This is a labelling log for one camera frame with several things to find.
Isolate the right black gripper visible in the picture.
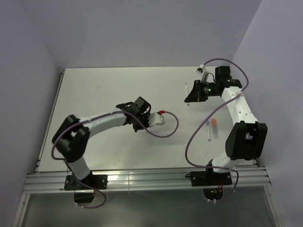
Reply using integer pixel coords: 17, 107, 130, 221
185, 79, 219, 103

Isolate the white green acrylic marker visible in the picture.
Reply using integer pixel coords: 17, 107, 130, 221
185, 83, 190, 106

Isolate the white blue acrylic marker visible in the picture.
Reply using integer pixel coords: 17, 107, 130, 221
206, 125, 211, 141

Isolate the orange highlighter marker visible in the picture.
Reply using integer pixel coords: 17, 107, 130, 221
212, 125, 218, 139

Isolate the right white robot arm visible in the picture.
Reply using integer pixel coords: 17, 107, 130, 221
185, 65, 268, 184

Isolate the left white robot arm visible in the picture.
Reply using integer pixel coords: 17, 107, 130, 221
51, 97, 151, 189

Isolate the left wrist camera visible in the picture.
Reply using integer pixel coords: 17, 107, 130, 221
148, 112, 165, 127

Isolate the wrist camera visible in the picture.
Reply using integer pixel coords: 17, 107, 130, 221
148, 112, 165, 127
196, 64, 211, 82

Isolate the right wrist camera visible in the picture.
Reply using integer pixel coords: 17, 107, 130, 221
196, 64, 211, 82

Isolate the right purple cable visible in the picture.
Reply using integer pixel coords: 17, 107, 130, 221
185, 58, 250, 203

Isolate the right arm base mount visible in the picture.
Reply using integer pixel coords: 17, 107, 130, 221
185, 169, 232, 201

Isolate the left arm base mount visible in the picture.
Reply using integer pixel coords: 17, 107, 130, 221
63, 174, 108, 204

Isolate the aluminium mounting rail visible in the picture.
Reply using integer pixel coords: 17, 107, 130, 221
22, 165, 271, 194

